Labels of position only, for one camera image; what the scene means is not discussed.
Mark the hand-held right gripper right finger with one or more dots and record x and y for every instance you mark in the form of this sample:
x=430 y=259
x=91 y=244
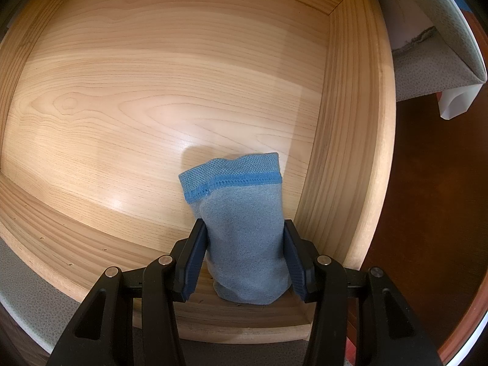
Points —
x=295 y=267

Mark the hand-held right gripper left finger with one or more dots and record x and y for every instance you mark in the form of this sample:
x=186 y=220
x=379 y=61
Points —
x=192 y=263

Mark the blue sock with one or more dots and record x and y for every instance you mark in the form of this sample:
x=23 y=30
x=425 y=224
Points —
x=244 y=236

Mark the wooden drawer with grey front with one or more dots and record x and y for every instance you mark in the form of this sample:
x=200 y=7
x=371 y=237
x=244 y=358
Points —
x=152 y=103

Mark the white patterned cover cloth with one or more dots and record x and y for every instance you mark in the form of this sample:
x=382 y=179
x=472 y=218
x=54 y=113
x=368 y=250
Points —
x=457 y=103

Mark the grey padded nightstand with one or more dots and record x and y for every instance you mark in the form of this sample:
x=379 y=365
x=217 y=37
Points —
x=450 y=26

